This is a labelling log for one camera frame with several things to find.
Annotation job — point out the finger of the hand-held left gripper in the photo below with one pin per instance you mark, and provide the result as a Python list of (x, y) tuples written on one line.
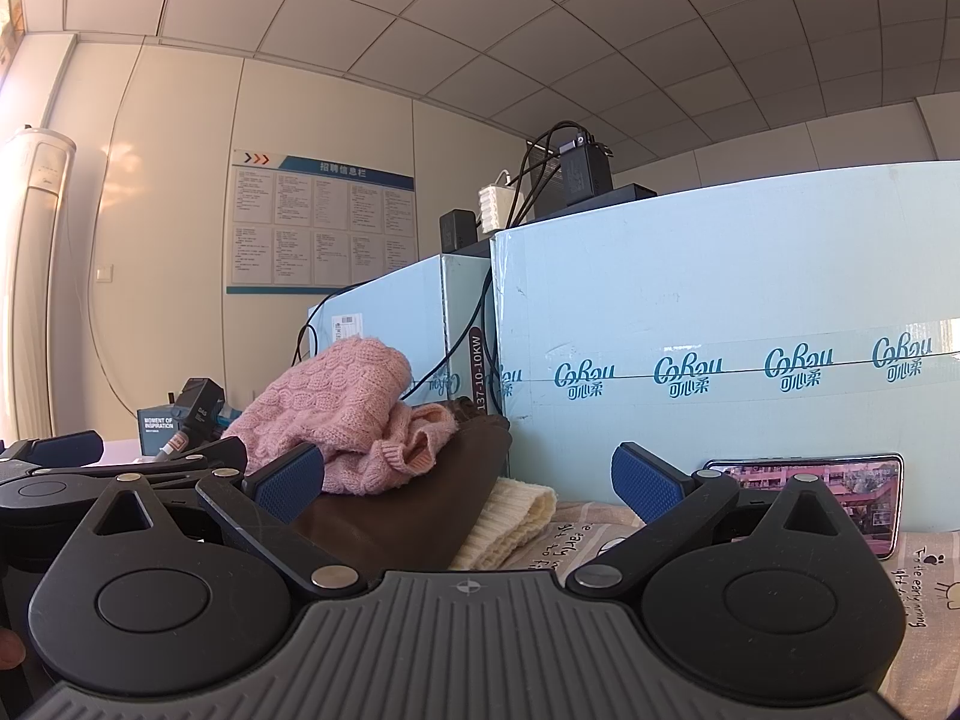
[(66, 450), (217, 454)]

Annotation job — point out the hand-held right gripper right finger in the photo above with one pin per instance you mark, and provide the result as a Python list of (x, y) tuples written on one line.
[(646, 481)]

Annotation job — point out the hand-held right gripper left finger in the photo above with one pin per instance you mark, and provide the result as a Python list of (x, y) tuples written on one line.
[(289, 481)]

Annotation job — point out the person's left hand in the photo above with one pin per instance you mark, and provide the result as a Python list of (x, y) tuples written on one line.
[(9, 651)]

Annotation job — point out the black device with red label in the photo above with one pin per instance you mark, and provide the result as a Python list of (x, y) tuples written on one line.
[(199, 409)]

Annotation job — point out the small black printed box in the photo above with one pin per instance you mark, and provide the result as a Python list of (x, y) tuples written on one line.
[(156, 427)]

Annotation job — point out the pink knit sweater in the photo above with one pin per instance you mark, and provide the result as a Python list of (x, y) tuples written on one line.
[(337, 405)]

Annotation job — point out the dark brown garment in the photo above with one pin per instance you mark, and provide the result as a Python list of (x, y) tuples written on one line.
[(420, 510)]

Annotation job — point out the cream ribbed knit garment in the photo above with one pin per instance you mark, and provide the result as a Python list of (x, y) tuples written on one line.
[(504, 517)]

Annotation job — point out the white standing air conditioner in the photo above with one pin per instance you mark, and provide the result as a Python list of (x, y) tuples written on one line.
[(37, 277)]

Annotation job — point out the large light blue carton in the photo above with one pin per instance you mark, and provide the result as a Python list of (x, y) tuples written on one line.
[(712, 300)]

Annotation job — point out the small light blue carton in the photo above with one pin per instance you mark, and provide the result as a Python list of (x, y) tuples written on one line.
[(390, 307)]

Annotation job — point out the smartphone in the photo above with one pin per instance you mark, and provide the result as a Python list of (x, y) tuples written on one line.
[(847, 496)]

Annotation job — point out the flat dark device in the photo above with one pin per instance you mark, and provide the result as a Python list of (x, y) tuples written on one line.
[(622, 195)]

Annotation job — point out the small black adapter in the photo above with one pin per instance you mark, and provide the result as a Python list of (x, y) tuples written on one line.
[(457, 229)]

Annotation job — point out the printed beige sheet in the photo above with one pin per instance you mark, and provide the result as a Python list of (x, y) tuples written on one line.
[(926, 615)]

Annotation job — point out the large black power adapter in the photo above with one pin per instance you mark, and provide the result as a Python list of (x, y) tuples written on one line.
[(574, 180)]

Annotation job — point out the white power strip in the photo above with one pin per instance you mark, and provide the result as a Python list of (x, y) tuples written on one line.
[(499, 206)]

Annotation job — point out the thin wall pipe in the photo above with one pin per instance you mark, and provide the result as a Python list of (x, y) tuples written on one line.
[(105, 360)]

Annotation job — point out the white wall switch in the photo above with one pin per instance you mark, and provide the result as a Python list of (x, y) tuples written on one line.
[(104, 272)]

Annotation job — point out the wall notice board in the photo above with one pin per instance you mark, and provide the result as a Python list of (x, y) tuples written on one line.
[(322, 225)]

